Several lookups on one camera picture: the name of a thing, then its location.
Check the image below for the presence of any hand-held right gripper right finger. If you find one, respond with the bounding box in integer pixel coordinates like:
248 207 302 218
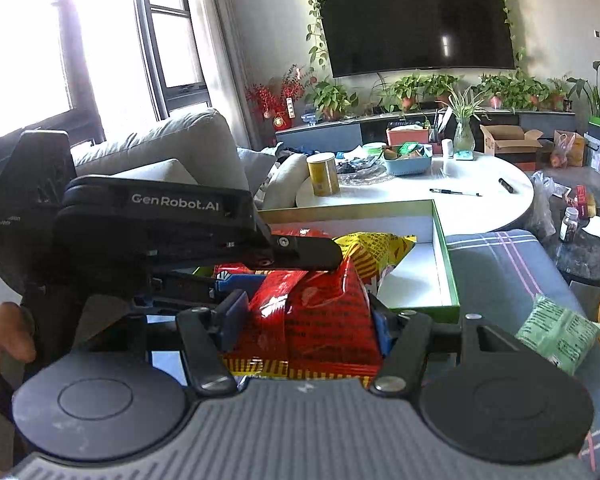
370 310 537 394

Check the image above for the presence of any glass vase with plant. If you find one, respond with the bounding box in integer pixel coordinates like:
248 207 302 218
437 85 492 153

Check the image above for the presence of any yellow canister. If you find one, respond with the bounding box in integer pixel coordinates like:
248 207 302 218
306 153 342 197

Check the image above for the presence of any grey sofa cushion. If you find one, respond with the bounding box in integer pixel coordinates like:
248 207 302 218
111 158 202 187

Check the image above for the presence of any large black framed window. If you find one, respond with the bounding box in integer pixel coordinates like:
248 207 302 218
0 0 106 176

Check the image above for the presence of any white pillow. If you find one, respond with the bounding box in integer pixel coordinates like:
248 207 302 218
264 152 311 209

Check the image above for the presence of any red yellow striped snack packet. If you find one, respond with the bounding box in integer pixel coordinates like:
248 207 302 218
220 231 417 379

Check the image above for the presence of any large red snack packet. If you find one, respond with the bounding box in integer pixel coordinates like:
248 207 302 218
215 260 308 317

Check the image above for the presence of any green cardboard box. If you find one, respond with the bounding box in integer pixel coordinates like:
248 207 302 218
192 199 461 324

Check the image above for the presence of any tall green leaf plant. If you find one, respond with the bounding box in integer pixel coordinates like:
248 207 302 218
567 59 600 122

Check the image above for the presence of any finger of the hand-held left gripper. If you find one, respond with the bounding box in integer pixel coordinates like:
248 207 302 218
150 272 267 307
242 234 343 272

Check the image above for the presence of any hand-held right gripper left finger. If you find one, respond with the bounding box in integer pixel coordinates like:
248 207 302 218
72 289 251 396

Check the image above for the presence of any sheer white curtain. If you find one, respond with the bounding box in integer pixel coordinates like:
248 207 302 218
185 0 252 151

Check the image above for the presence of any person's left hand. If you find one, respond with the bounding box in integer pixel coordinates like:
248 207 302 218
0 302 37 393

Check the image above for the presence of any row of potted plants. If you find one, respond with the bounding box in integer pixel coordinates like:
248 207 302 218
305 72 573 122

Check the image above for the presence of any small red box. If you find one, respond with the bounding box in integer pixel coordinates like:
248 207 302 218
575 185 600 219

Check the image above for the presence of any blue basket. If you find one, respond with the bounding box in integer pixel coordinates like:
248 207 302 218
382 151 433 177

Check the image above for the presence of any black television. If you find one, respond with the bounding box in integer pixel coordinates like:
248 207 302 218
312 0 517 79

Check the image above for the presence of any white plastic bag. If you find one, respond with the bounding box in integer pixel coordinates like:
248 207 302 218
529 170 558 242

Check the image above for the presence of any open cardboard box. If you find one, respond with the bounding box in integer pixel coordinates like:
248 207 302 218
480 124 545 171

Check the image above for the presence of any plastic bag with orange contents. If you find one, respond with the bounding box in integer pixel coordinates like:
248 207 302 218
551 130 588 169

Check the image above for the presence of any pink storage box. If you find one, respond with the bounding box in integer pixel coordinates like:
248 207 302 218
386 127 433 147

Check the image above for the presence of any dark marble side table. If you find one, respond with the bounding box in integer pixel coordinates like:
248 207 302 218
544 170 600 288

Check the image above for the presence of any narrow black framed window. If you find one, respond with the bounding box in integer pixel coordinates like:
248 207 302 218
130 0 212 121

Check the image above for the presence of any green snack packet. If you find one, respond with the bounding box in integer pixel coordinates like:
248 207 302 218
515 294 600 376

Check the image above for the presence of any blue striped tablecloth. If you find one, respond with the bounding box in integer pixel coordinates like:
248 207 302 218
445 229 600 480

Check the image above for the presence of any grey television cabinet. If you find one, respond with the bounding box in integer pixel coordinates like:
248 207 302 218
275 110 578 155

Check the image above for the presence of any brown glass bottle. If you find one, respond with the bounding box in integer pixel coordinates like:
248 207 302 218
559 207 579 244

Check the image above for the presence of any grey sofa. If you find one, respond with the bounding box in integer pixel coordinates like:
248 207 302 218
72 108 311 211

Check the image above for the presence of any white round table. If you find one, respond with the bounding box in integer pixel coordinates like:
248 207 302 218
295 152 536 234

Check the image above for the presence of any red flower decoration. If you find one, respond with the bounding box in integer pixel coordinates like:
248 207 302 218
245 64 314 132

